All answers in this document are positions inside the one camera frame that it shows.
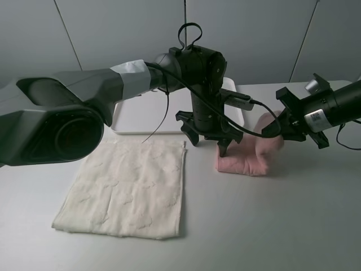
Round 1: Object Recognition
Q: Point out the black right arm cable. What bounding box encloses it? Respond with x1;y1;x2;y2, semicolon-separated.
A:
336;118;361;148

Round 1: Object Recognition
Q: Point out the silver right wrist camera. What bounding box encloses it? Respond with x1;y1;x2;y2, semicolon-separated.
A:
305;79;320;94

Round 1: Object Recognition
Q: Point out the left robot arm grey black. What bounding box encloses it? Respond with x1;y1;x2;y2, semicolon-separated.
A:
1;45;243;166

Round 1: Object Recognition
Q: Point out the white rectangular plastic tray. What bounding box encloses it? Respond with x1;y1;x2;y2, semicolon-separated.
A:
109;77;245;136

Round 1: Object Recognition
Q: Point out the pink towel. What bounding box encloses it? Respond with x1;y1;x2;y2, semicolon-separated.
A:
214;110;285;177

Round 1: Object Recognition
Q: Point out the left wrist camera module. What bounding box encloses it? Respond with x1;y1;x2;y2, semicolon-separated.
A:
220;89;254;111

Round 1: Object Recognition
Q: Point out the cream white towel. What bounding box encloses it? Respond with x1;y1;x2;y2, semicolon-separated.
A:
52;140;186;239

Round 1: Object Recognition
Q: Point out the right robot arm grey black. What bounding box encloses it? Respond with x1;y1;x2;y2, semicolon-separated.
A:
262;73;360;149

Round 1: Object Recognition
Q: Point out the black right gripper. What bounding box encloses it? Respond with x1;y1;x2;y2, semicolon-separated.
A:
261;73;330;149

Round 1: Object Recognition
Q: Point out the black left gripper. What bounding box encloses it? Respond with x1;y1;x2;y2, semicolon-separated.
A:
175;93;243;158

